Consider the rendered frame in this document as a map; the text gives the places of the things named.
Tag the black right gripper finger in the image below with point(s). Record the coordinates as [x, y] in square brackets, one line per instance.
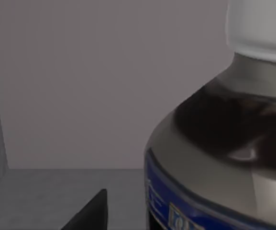
[94, 213]

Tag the clear bottle with blue label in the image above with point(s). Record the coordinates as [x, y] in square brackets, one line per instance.
[224, 143]

